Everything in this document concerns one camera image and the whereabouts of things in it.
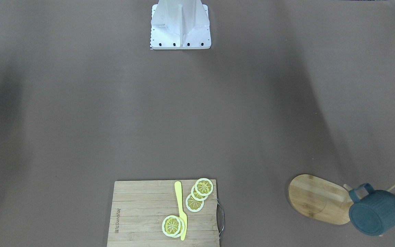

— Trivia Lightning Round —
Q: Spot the white camera stand pillar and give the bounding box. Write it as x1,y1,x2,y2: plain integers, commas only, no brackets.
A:
149,0,212,50

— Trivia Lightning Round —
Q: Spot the yellow plastic knife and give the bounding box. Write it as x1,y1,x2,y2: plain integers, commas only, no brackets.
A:
174,181,188,241

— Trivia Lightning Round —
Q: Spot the wooden cutting board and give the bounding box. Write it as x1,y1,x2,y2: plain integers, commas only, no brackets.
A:
107,179,224,247

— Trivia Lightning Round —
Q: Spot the lemon slice under top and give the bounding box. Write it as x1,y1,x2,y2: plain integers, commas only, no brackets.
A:
173,217,185,238

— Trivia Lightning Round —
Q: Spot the blue cup yellow inside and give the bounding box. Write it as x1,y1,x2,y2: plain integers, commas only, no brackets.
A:
348,183,395,236

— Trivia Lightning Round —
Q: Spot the lemon slice on knife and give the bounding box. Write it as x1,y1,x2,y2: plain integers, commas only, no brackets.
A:
161,215,180,237

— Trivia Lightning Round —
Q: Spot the lemon slice middle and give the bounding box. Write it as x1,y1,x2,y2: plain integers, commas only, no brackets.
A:
191,186,208,201

